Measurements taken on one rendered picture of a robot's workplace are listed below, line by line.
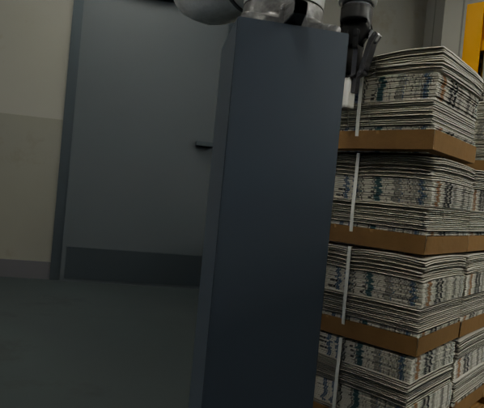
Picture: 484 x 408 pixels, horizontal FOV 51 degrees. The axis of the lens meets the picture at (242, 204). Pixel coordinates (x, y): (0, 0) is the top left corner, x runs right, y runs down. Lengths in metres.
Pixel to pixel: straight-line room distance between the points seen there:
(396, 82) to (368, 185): 0.25
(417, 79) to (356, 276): 0.48
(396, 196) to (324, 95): 0.40
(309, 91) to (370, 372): 0.70
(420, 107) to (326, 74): 0.34
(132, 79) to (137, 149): 0.48
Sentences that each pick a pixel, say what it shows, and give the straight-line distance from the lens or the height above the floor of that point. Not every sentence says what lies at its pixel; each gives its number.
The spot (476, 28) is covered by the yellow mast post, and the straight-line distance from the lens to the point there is 3.12.
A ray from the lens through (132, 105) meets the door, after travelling 3.64.
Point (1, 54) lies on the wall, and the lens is 3.87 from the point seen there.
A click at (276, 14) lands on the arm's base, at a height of 1.02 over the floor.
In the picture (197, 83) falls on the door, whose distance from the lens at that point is 3.68.
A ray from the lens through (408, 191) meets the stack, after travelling 1.21.
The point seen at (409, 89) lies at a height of 0.97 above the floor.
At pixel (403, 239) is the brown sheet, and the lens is 1.21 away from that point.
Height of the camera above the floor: 0.70
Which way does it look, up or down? 1 degrees down
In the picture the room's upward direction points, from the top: 5 degrees clockwise
